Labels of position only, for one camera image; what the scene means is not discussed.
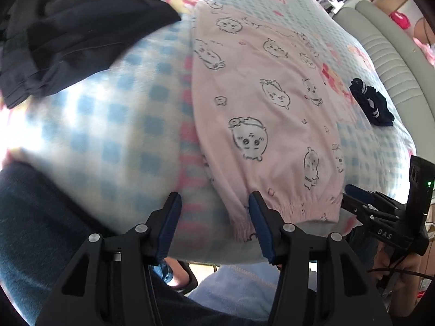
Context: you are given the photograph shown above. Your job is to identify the black cable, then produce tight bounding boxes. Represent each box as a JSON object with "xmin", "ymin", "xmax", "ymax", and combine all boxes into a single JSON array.
[{"xmin": 367, "ymin": 255, "xmax": 435, "ymax": 281}]

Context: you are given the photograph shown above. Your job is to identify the pink printed pajama pants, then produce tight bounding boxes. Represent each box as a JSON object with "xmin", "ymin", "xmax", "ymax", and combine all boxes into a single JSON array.
[{"xmin": 190, "ymin": 0, "xmax": 344, "ymax": 243}]

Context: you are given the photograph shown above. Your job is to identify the person's right hand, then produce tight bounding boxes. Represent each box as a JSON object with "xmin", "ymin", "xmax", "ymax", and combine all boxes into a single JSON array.
[{"xmin": 374, "ymin": 240, "xmax": 429, "ymax": 294}]

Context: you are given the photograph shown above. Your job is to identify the person's left foot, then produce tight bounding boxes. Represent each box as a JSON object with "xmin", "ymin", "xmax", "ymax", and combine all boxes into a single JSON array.
[{"xmin": 163, "ymin": 258, "xmax": 198, "ymax": 291}]

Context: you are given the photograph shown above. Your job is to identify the black pants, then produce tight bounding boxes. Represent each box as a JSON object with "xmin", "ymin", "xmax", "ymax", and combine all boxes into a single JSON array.
[{"xmin": 0, "ymin": 0, "xmax": 182, "ymax": 109}]

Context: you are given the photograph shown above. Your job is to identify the grey padded headboard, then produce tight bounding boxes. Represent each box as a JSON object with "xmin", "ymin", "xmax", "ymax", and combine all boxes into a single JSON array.
[{"xmin": 331, "ymin": 0, "xmax": 435, "ymax": 157}]

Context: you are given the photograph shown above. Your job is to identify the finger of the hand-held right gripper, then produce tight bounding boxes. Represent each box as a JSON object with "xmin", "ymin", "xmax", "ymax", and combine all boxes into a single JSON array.
[
  {"xmin": 345, "ymin": 183, "xmax": 407, "ymax": 212},
  {"xmin": 341, "ymin": 193, "xmax": 404, "ymax": 227}
]

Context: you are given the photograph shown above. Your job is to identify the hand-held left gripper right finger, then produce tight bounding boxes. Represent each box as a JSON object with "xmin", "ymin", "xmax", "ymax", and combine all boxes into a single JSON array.
[{"xmin": 248, "ymin": 191, "xmax": 388, "ymax": 326}]

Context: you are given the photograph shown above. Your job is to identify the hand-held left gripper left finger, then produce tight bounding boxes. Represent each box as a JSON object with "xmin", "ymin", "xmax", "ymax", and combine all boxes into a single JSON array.
[{"xmin": 36, "ymin": 192, "xmax": 182, "ymax": 326}]

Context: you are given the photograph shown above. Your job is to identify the navy white-striped garment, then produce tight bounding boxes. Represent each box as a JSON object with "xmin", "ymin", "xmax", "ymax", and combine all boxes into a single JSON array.
[{"xmin": 349, "ymin": 77, "xmax": 395, "ymax": 127}]

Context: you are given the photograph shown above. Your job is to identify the blue checked cat print blanket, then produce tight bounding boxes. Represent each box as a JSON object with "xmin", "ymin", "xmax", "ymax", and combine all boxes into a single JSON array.
[{"xmin": 0, "ymin": 0, "xmax": 420, "ymax": 265}]

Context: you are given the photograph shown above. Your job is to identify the red plush toy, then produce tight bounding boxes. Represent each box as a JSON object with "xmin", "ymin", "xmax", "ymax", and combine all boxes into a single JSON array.
[{"xmin": 391, "ymin": 11, "xmax": 410, "ymax": 29}]

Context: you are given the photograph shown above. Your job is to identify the pink white plush toy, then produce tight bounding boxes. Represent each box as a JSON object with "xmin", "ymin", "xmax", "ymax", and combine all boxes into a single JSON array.
[{"xmin": 413, "ymin": 17, "xmax": 435, "ymax": 58}]

